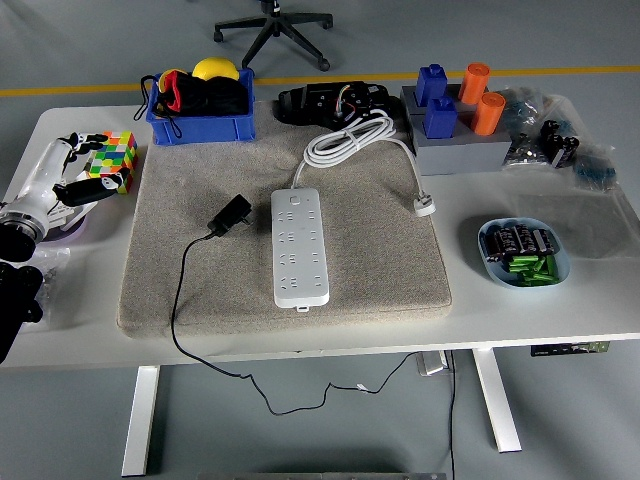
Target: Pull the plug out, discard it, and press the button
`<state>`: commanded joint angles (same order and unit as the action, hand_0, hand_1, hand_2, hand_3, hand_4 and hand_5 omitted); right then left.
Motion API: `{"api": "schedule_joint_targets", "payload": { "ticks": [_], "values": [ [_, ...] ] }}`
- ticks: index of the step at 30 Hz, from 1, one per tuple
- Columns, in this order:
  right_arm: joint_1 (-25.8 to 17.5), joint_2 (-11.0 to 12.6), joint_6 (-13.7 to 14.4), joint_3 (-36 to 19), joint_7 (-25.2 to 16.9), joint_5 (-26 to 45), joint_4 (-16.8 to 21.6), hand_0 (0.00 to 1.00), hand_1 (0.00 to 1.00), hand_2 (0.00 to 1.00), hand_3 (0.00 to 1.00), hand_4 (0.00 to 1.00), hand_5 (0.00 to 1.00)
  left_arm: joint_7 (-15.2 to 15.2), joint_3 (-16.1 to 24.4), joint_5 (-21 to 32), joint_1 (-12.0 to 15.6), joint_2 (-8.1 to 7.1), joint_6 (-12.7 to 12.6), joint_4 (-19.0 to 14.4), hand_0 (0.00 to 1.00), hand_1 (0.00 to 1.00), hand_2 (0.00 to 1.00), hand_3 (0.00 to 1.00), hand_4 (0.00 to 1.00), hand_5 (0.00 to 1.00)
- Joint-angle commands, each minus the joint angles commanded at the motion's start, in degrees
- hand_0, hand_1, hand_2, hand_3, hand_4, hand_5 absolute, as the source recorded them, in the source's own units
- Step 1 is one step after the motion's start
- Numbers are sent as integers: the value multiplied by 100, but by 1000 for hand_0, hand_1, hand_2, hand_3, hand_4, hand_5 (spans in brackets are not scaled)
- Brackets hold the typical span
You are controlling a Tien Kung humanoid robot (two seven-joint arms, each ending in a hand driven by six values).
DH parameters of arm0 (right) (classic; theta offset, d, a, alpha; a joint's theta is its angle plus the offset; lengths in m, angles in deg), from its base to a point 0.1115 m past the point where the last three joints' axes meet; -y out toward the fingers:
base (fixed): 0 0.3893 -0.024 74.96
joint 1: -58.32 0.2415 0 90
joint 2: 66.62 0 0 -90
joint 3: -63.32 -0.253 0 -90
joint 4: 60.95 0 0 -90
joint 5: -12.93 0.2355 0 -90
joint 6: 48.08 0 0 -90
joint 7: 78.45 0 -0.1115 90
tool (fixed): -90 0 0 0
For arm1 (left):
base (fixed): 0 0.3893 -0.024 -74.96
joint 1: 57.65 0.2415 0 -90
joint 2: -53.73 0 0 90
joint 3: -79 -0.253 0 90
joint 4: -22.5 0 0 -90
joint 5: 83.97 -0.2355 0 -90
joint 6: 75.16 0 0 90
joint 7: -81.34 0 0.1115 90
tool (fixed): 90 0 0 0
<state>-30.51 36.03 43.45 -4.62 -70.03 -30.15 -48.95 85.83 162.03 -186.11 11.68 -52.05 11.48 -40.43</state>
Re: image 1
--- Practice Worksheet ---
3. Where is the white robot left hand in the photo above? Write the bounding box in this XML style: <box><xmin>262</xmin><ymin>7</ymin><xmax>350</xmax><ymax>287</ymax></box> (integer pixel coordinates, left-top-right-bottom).
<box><xmin>2</xmin><ymin>131</ymin><xmax>132</xmax><ymax>224</ymax></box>

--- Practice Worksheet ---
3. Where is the thin black plug cord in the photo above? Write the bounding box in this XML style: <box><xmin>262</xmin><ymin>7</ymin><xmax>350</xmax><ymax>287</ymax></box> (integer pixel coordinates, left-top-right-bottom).
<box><xmin>169</xmin><ymin>232</ymin><xmax>419</xmax><ymax>416</ymax></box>

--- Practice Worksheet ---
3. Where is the black plug adapter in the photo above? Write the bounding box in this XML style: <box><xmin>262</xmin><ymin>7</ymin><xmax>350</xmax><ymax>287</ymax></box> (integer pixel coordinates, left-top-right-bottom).
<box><xmin>207</xmin><ymin>193</ymin><xmax>254</xmax><ymax>239</ymax></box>

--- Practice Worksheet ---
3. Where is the white power strip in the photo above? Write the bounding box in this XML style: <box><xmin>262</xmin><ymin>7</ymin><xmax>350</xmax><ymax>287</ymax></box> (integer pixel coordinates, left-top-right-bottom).
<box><xmin>269</xmin><ymin>186</ymin><xmax>331</xmax><ymax>312</ymax></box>

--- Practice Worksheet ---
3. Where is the purple plate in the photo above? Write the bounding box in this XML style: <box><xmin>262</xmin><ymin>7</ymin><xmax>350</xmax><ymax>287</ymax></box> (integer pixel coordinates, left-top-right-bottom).
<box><xmin>42</xmin><ymin>212</ymin><xmax>92</xmax><ymax>246</ymax></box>

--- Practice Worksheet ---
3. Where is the colourful puzzle cube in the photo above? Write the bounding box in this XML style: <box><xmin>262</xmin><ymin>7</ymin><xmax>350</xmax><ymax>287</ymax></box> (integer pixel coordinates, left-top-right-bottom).
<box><xmin>85</xmin><ymin>129</ymin><xmax>139</xmax><ymax>195</ymax></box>

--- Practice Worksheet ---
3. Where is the clear bag of small parts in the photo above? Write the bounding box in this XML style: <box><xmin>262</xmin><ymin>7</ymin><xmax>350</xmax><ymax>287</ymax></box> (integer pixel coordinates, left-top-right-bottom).
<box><xmin>29</xmin><ymin>247</ymin><xmax>72</xmax><ymax>326</ymax></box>

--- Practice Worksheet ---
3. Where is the blue plastic bin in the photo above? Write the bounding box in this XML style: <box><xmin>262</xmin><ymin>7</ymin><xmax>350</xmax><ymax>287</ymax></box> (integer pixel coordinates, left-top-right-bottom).
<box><xmin>144</xmin><ymin>68</ymin><xmax>257</xmax><ymax>147</ymax></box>

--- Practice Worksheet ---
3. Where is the black pouch with red lining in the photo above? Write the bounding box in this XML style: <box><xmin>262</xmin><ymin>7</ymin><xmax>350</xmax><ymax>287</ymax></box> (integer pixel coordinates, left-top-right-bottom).
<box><xmin>133</xmin><ymin>68</ymin><xmax>251</xmax><ymax>140</ymax></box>

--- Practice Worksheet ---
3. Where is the yellow ball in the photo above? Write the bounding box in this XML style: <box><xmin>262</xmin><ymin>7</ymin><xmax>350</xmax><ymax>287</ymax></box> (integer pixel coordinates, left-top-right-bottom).
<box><xmin>192</xmin><ymin>57</ymin><xmax>240</xmax><ymax>82</ymax></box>

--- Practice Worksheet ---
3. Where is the white table leg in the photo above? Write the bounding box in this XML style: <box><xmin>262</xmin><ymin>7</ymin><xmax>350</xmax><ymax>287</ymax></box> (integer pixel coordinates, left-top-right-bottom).
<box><xmin>121</xmin><ymin>365</ymin><xmax>162</xmax><ymax>477</ymax></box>
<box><xmin>472</xmin><ymin>348</ymin><xmax>524</xmax><ymax>454</ymax></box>

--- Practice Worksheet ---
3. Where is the black office chair base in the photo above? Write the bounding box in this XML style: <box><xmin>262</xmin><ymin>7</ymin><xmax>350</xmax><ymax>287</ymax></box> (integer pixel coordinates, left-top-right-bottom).
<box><xmin>213</xmin><ymin>0</ymin><xmax>334</xmax><ymax>72</ymax></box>

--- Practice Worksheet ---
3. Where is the grey-brown mat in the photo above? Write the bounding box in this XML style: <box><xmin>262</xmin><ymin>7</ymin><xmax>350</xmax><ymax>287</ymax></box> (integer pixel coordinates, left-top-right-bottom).
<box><xmin>115</xmin><ymin>99</ymin><xmax>454</xmax><ymax>340</ymax></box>

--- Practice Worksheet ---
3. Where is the blue square peg block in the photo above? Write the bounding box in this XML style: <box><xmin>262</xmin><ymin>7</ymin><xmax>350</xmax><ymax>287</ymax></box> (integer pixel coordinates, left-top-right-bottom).
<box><xmin>423</xmin><ymin>95</ymin><xmax>459</xmax><ymax>140</ymax></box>
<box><xmin>414</xmin><ymin>63</ymin><xmax>448</xmax><ymax>107</ymax></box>

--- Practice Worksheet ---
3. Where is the grey block base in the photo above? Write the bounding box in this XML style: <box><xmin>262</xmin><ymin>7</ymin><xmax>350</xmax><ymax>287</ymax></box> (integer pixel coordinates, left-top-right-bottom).
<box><xmin>399</xmin><ymin>83</ymin><xmax>514</xmax><ymax>177</ymax></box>

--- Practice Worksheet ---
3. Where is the orange cylinder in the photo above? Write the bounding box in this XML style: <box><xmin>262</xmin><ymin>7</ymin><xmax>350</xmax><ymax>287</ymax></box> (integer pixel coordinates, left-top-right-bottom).
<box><xmin>457</xmin><ymin>62</ymin><xmax>490</xmax><ymax>105</ymax></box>
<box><xmin>470</xmin><ymin>91</ymin><xmax>506</xmax><ymax>137</ymax></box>

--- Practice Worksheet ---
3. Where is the clear bag of small screws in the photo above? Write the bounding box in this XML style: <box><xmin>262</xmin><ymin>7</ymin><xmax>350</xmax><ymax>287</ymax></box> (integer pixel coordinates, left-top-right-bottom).
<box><xmin>502</xmin><ymin>132</ymin><xmax>544</xmax><ymax>170</ymax></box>

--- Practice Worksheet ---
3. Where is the clear bag of blue parts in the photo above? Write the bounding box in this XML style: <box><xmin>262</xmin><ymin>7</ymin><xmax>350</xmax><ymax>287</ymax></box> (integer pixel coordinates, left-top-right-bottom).
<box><xmin>572</xmin><ymin>144</ymin><xmax>619</xmax><ymax>192</ymax></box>
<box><xmin>499</xmin><ymin>85</ymin><xmax>545</xmax><ymax>132</ymax></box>

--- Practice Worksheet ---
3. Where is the clear bag of black capacitors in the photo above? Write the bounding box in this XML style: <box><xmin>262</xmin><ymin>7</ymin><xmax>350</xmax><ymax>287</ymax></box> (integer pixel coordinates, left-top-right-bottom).
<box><xmin>539</xmin><ymin>118</ymin><xmax>581</xmax><ymax>169</ymax></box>

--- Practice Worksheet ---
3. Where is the light blue tray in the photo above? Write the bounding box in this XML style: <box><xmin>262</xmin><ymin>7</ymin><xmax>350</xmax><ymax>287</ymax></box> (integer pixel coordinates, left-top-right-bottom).
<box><xmin>477</xmin><ymin>216</ymin><xmax>572</xmax><ymax>290</ymax></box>

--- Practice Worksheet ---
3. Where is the large clear plastic bag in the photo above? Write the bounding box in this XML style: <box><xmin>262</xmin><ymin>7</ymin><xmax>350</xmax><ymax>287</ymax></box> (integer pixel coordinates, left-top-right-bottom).
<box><xmin>504</xmin><ymin>94</ymin><xmax>640</xmax><ymax>260</ymax></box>

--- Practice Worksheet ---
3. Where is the black table control box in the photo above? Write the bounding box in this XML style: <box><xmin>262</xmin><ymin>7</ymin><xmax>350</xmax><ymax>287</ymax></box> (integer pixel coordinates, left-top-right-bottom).
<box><xmin>530</xmin><ymin>341</ymin><xmax>611</xmax><ymax>357</ymax></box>

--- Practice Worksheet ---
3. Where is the black electronic module with wires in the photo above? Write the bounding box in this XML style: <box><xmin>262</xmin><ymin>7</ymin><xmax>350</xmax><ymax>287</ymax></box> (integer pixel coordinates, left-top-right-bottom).
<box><xmin>274</xmin><ymin>80</ymin><xmax>396</xmax><ymax>130</ymax></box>

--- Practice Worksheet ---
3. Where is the white power strip cable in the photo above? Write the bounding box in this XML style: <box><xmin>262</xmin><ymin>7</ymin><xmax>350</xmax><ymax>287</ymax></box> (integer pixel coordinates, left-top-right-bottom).
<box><xmin>290</xmin><ymin>110</ymin><xmax>439</xmax><ymax>218</ymax></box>

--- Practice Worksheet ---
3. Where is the silver metal bracket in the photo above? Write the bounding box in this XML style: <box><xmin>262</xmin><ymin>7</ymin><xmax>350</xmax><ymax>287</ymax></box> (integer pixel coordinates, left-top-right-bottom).
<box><xmin>416</xmin><ymin>351</ymin><xmax>450</xmax><ymax>376</ymax></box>

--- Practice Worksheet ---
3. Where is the black hanging cable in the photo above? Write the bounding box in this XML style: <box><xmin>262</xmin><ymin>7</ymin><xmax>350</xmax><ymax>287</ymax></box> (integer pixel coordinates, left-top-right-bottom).
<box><xmin>446</xmin><ymin>349</ymin><xmax>459</xmax><ymax>480</ymax></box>

